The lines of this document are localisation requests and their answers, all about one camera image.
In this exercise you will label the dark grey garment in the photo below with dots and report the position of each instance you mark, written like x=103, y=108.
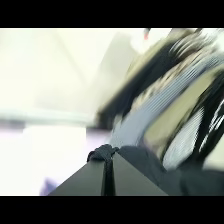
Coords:
x=150, y=166

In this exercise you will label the blue striped shirt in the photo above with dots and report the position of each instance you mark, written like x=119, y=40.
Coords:
x=150, y=106

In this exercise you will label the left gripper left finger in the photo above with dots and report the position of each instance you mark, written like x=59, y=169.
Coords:
x=85, y=180

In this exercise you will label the heap of clothes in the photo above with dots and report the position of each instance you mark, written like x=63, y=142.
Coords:
x=156, y=63

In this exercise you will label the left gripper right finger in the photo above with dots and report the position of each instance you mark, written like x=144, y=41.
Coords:
x=133, y=180

